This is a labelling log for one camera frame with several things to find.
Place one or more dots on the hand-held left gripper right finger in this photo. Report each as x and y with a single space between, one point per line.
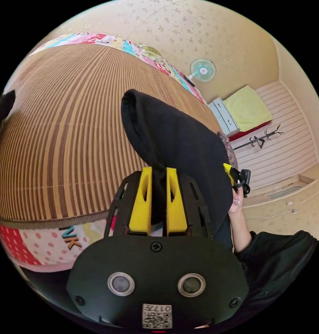
176 211

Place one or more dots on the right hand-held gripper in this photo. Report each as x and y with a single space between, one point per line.
246 180

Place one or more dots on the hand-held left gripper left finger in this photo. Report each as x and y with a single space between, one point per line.
141 208

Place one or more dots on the black pants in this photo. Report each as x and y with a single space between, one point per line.
180 141

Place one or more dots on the person's right forearm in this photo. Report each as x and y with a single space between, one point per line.
240 229

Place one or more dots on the person's right hand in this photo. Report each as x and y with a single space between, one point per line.
237 203

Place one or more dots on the floral patterned cloth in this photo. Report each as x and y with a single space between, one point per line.
230 151

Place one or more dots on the black coat rack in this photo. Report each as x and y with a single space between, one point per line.
261 139

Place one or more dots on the white cupboard with yellow cloth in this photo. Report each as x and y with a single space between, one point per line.
246 109

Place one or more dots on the pale blue fan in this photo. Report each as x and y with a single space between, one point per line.
202 70

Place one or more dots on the person's body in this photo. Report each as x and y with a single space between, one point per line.
276 268

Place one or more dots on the pile of clothes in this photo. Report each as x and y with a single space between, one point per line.
3 112

